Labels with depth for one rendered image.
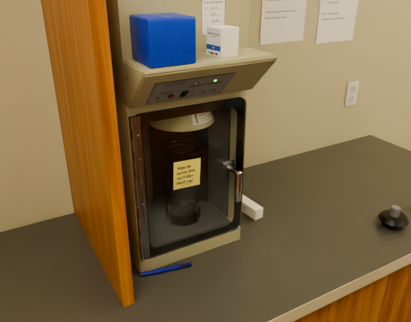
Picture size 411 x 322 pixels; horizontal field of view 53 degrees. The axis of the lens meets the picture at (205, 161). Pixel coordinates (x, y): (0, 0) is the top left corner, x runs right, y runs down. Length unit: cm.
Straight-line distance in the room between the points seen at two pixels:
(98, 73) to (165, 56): 13
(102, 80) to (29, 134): 59
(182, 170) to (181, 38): 35
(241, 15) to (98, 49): 38
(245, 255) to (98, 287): 41
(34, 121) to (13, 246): 38
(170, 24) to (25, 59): 59
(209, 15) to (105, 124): 35
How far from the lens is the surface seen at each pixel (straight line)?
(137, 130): 94
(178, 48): 83
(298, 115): 183
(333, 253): 127
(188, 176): 105
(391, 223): 141
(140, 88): 84
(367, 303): 139
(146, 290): 111
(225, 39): 91
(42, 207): 147
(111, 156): 85
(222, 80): 93
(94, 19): 78
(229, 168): 110
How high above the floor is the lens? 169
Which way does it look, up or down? 25 degrees down
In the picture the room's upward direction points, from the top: straight up
